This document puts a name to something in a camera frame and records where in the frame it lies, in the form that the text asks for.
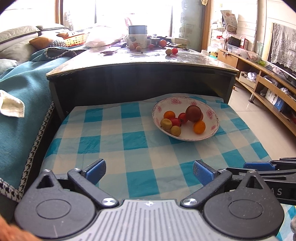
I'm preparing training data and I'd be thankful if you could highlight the dark purple plum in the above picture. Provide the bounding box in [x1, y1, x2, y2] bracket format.
[185, 105, 203, 123]

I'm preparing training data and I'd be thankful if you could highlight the grey sofa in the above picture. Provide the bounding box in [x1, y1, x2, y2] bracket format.
[1, 23, 71, 74]

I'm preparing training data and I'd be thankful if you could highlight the blue white checkered cloth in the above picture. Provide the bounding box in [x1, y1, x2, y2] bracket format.
[42, 95, 270, 200]

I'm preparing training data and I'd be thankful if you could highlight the white cloth on sofa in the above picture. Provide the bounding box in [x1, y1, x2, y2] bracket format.
[0, 90, 25, 118]

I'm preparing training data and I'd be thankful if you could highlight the red fruit on table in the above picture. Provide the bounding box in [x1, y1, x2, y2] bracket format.
[171, 48, 178, 55]

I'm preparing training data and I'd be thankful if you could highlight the wooden tv cabinet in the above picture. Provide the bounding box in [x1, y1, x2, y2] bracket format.
[218, 49, 295, 134]

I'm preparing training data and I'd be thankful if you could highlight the white box on table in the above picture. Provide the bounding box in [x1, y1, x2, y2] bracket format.
[127, 25, 147, 48]

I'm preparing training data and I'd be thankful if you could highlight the dark wooden coffee table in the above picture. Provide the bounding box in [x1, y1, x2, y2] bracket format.
[46, 48, 238, 119]

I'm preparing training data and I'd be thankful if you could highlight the red tomato rear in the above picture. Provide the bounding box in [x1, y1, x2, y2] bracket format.
[178, 113, 188, 125]

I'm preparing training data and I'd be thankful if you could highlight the brown-green longan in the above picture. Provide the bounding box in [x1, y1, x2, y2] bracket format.
[160, 118, 173, 130]

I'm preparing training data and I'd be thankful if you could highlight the white floral plate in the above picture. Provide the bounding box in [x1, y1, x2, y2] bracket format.
[152, 96, 219, 142]

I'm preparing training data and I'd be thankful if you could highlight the red tomato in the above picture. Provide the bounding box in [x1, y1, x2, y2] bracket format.
[178, 113, 188, 125]
[170, 118, 182, 127]

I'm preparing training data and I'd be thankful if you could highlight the orange mandarin large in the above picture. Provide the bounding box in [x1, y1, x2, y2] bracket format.
[193, 120, 206, 135]

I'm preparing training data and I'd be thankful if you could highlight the beige fruit on table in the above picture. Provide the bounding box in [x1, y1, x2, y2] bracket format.
[166, 49, 172, 56]

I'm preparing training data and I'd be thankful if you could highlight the red tomato front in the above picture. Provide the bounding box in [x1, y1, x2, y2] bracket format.
[170, 118, 182, 127]

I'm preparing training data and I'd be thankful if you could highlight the teal sofa blanket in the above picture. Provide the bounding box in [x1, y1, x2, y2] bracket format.
[1, 47, 86, 202]

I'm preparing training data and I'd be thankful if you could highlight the operator hand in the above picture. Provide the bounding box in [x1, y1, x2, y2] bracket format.
[0, 216, 41, 241]

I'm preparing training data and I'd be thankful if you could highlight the orange fruit on table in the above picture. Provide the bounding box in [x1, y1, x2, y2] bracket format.
[159, 39, 167, 48]

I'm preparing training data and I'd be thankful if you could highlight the white lace cover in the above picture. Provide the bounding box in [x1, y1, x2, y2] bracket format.
[271, 23, 295, 72]

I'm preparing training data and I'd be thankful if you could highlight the brown longan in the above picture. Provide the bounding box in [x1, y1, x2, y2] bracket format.
[170, 126, 182, 137]

